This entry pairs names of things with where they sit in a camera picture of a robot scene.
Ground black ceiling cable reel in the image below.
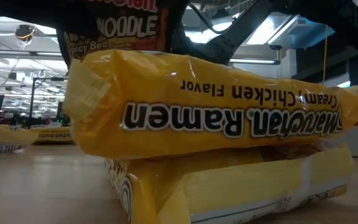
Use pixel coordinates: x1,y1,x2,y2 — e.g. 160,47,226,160
13,24,37,43

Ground black pole stand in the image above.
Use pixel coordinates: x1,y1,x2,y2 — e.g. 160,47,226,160
29,76,65,127

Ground black Maruchan noodle pack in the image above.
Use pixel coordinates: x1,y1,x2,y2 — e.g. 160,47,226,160
56,0,175,68

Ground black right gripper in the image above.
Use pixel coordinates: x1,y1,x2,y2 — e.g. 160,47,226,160
171,24,241,65

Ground ceiling light strip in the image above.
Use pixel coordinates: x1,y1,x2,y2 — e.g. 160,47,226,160
0,49,64,57
228,58,281,65

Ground yellow Maruchan ramen pack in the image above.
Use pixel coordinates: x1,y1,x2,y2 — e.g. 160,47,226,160
104,141,356,224
0,124,39,154
62,49,358,160
29,125,75,144

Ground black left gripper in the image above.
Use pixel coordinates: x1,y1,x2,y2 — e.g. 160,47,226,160
0,0,101,32

